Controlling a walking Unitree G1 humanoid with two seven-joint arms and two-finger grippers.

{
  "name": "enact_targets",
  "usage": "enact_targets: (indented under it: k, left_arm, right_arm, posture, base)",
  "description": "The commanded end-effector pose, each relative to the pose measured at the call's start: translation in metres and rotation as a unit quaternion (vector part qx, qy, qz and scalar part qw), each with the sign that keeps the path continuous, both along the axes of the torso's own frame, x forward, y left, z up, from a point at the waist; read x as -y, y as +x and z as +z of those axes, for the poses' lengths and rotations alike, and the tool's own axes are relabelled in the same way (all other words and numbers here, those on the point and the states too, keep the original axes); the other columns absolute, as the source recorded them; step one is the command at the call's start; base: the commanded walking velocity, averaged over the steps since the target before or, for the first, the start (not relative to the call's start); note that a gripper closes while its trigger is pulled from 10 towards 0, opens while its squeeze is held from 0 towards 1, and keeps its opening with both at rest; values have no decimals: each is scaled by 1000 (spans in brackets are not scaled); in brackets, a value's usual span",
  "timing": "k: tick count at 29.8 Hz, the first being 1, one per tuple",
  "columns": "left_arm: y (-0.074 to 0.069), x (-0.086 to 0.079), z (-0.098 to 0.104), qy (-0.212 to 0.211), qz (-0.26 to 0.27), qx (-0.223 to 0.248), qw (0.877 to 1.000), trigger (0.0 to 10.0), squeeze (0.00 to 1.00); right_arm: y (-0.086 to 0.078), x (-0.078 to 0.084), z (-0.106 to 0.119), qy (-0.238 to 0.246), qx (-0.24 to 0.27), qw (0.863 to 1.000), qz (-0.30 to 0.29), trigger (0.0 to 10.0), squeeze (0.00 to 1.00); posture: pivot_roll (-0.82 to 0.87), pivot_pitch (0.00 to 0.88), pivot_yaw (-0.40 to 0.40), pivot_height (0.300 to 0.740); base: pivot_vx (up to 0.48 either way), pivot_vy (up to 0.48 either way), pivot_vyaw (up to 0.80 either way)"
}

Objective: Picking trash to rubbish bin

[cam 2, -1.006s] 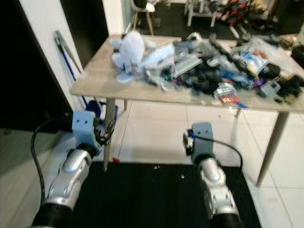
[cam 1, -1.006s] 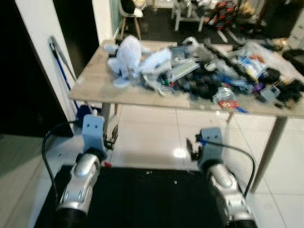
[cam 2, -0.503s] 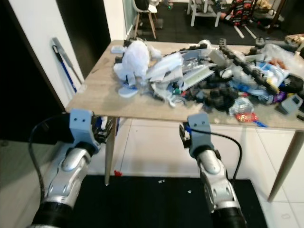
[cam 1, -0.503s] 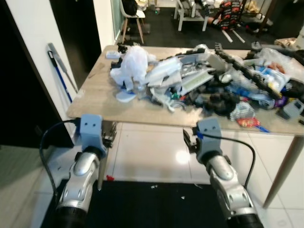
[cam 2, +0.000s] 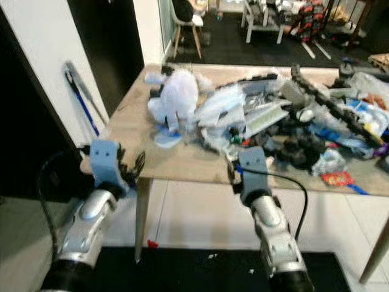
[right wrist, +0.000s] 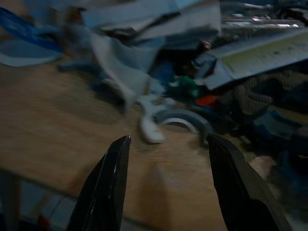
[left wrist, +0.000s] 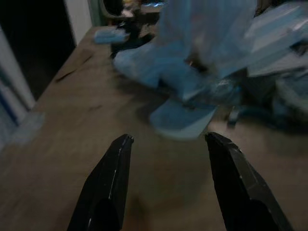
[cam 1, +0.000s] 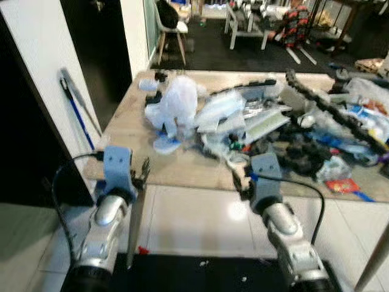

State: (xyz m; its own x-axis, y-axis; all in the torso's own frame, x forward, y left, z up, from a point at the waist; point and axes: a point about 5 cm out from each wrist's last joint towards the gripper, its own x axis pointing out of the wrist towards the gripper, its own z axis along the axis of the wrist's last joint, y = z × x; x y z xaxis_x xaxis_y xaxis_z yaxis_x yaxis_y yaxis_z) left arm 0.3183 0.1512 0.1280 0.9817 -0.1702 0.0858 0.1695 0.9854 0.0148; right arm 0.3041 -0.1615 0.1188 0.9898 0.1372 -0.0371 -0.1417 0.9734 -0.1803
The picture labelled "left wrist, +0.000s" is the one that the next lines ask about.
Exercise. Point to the white blue plastic bag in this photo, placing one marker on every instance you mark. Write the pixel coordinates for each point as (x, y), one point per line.
(276, 43)

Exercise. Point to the white door frame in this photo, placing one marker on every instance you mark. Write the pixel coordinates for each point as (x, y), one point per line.
(78, 19)

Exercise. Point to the large blue plastic bag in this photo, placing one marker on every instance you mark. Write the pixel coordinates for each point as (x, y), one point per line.
(163, 65)

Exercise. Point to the light blue paper sheet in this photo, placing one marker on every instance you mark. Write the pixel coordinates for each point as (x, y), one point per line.
(179, 120)

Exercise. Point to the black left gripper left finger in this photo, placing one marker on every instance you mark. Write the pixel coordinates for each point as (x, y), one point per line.
(106, 187)

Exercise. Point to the small blue box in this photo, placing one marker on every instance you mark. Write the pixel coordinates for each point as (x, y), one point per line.
(108, 36)

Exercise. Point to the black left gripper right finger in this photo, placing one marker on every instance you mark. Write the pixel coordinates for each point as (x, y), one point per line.
(243, 190)

